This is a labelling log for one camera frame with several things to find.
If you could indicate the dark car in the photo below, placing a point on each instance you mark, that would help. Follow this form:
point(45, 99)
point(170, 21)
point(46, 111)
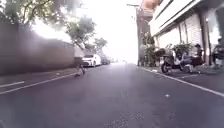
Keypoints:
point(105, 61)

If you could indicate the white car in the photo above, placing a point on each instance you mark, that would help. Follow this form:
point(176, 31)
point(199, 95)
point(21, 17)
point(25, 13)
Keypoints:
point(90, 61)

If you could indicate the small tree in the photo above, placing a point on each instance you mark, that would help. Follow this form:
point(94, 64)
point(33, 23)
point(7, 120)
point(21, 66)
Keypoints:
point(100, 43)

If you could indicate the grey asphalt road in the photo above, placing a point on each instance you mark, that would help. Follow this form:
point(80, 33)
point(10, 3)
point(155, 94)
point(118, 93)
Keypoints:
point(113, 96)

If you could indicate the person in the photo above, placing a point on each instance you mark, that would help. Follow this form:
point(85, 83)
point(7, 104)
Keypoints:
point(197, 56)
point(78, 61)

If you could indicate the row of potted plants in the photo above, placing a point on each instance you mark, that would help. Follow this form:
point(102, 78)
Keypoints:
point(148, 53)

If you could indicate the red brick building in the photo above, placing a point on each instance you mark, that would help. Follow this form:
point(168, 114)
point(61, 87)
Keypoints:
point(144, 23)

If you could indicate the parked scooter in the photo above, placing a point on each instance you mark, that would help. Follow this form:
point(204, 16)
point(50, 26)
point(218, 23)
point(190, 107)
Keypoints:
point(170, 61)

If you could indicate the long white painted line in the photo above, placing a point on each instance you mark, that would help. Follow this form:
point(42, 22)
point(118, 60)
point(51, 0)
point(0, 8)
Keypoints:
point(186, 83)

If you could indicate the large leafy tree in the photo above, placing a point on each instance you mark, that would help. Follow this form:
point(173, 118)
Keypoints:
point(20, 11)

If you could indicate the long grey wall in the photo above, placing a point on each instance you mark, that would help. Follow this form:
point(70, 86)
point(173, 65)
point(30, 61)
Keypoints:
point(33, 56)

